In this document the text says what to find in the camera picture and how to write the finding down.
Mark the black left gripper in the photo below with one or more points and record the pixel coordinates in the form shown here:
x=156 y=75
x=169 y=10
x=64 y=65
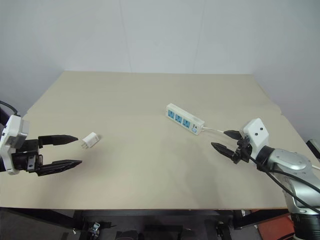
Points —
x=32 y=155

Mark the black table frame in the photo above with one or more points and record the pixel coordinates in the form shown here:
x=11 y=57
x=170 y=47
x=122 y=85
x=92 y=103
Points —
x=125 y=213

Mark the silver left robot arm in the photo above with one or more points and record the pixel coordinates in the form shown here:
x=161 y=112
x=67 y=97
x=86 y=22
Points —
x=1 y=164

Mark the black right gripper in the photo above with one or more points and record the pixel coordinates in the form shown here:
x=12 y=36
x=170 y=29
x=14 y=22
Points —
x=242 y=151

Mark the white power strip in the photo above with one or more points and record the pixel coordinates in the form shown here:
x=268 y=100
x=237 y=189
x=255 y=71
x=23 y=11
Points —
x=183 y=119

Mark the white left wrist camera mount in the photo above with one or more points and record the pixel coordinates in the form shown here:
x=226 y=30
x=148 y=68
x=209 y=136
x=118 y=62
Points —
x=12 y=130

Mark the white plug adapter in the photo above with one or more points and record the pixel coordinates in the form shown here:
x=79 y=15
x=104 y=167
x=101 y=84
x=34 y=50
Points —
x=90 y=140

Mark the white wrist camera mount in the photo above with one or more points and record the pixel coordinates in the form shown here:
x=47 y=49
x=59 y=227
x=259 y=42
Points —
x=257 y=135
x=12 y=130

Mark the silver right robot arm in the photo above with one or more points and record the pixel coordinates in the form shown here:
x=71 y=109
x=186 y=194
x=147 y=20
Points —
x=292 y=162

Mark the black grey device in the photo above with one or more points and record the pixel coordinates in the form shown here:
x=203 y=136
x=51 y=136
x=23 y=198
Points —
x=314 y=147

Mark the red brown panel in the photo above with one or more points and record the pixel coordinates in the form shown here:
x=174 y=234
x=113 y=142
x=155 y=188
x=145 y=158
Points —
x=275 y=227

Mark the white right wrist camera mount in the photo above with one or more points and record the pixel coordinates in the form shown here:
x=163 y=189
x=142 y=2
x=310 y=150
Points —
x=257 y=135

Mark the silver metal clamp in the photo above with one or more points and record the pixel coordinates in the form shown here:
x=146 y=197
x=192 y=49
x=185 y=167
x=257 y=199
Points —
x=95 y=228

